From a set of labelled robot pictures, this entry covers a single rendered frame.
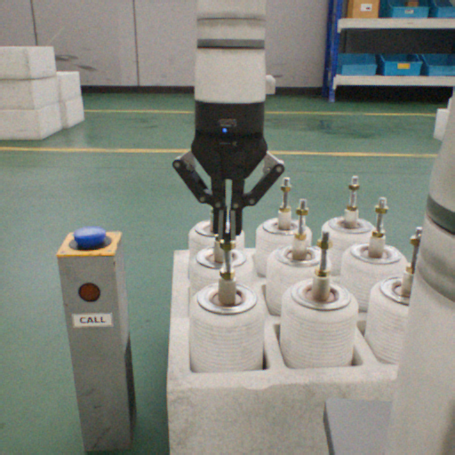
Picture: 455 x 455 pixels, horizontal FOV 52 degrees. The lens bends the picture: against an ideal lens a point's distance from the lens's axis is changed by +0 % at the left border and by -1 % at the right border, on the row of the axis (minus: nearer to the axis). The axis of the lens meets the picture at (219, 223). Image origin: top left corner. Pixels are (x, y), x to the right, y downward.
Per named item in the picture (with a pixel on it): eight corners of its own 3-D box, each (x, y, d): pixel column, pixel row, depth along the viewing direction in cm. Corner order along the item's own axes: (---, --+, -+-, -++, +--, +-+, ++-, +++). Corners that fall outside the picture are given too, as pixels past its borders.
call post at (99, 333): (132, 450, 67) (115, 256, 56) (83, 452, 67) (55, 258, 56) (137, 414, 74) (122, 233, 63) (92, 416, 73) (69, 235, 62)
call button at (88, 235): (104, 251, 57) (102, 236, 57) (71, 252, 57) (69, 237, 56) (109, 239, 61) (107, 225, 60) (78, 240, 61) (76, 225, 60)
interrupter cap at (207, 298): (259, 289, 61) (259, 284, 61) (254, 320, 54) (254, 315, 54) (203, 284, 62) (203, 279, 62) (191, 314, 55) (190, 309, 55)
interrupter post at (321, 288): (316, 291, 61) (319, 268, 60) (333, 297, 59) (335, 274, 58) (307, 298, 59) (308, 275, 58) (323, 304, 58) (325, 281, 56)
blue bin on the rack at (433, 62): (410, 74, 508) (413, 53, 501) (445, 74, 506) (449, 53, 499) (427, 76, 462) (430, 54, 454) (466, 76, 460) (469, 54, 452)
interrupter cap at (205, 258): (186, 264, 68) (186, 259, 68) (211, 246, 74) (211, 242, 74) (232, 275, 65) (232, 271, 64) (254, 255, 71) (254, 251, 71)
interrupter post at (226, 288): (237, 297, 59) (238, 274, 58) (235, 307, 57) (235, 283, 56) (219, 295, 60) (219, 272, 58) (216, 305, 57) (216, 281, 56)
